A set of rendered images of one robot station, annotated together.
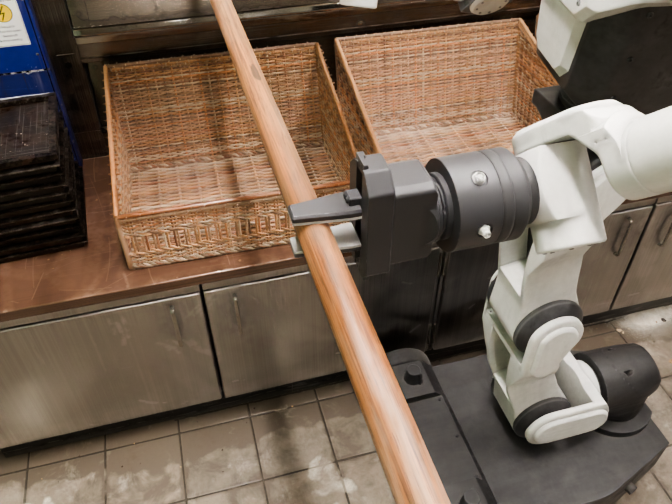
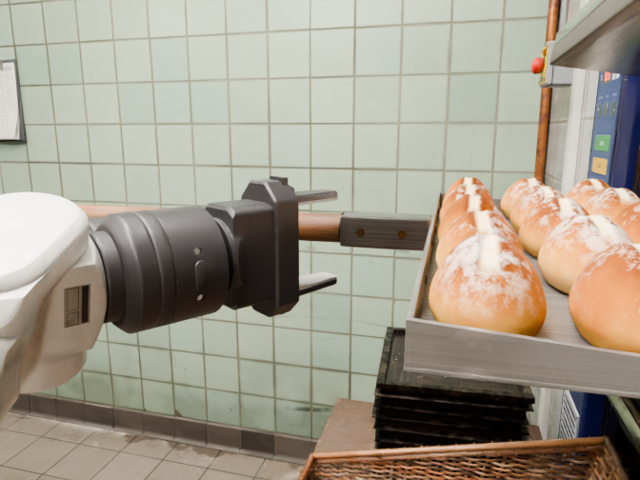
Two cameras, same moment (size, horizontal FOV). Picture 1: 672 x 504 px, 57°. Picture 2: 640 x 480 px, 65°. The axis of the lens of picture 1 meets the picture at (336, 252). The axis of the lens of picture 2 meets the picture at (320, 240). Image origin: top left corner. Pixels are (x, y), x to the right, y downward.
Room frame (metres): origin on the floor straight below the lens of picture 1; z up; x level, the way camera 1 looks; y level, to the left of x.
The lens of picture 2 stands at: (1.43, -0.22, 1.30)
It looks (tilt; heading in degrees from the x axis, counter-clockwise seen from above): 12 degrees down; 121
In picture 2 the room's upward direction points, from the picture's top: straight up
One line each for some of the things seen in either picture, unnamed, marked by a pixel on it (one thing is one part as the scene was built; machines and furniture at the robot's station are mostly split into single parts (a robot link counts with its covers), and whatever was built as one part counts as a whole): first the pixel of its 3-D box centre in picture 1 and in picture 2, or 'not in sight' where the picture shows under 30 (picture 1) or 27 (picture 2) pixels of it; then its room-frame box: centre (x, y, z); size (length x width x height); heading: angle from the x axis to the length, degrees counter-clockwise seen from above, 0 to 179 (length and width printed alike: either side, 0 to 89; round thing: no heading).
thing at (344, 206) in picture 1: (324, 205); not in sight; (0.43, 0.01, 1.22); 0.06 x 0.03 x 0.02; 105
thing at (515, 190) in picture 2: not in sight; (527, 198); (1.33, 0.50, 1.21); 0.10 x 0.07 x 0.06; 103
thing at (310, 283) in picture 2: not in sight; (307, 287); (1.18, 0.17, 1.15); 0.06 x 0.03 x 0.02; 71
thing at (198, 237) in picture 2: not in sight; (220, 255); (1.15, 0.09, 1.20); 0.12 x 0.10 x 0.13; 71
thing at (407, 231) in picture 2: not in sight; (385, 230); (1.23, 0.25, 1.20); 0.09 x 0.04 x 0.03; 16
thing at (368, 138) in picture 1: (457, 112); not in sight; (1.46, -0.32, 0.72); 0.56 x 0.49 x 0.28; 105
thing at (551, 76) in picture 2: not in sight; (558, 65); (1.27, 1.20, 1.46); 0.10 x 0.07 x 0.10; 106
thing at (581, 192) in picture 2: not in sight; (591, 200); (1.40, 0.52, 1.21); 0.10 x 0.07 x 0.05; 104
